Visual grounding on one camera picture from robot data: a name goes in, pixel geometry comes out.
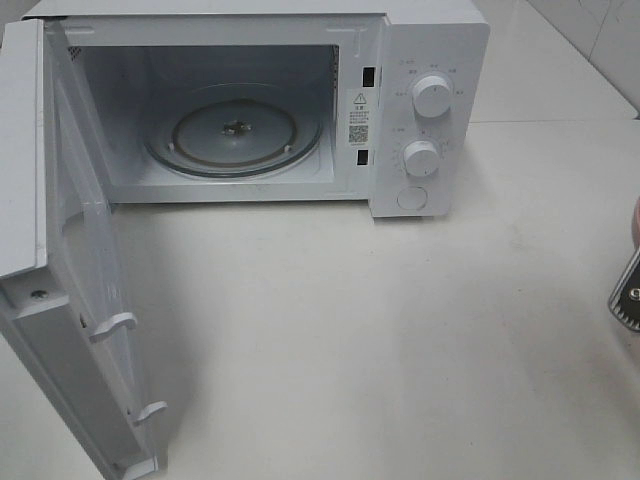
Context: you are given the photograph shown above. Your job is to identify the white microwave oven body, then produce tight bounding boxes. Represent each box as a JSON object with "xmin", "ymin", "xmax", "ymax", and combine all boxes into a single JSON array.
[{"xmin": 18, "ymin": 1, "xmax": 490, "ymax": 218}]

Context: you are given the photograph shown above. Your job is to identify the white microwave door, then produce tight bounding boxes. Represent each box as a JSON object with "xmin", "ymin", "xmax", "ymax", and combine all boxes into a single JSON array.
[{"xmin": 1, "ymin": 19, "xmax": 166, "ymax": 479}]

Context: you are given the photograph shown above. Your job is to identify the upper white power knob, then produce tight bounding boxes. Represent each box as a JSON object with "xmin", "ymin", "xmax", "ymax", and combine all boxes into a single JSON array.
[{"xmin": 411, "ymin": 73, "xmax": 453, "ymax": 118}]

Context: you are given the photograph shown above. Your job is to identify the white timer knob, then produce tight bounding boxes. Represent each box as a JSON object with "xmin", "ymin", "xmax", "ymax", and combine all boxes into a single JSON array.
[{"xmin": 403, "ymin": 140, "xmax": 441, "ymax": 177}]

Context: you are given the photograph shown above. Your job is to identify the round white door release button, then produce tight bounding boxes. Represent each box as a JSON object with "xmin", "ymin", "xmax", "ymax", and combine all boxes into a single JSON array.
[{"xmin": 397, "ymin": 186, "xmax": 428, "ymax": 211}]

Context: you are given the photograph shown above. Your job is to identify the glass microwave turntable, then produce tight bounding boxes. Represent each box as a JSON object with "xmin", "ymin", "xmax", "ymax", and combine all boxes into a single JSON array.
[{"xmin": 142, "ymin": 83, "xmax": 326, "ymax": 179}]

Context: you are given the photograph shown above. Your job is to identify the pink round plate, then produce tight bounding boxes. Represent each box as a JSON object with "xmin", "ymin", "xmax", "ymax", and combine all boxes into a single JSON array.
[{"xmin": 632, "ymin": 197, "xmax": 640, "ymax": 245}]

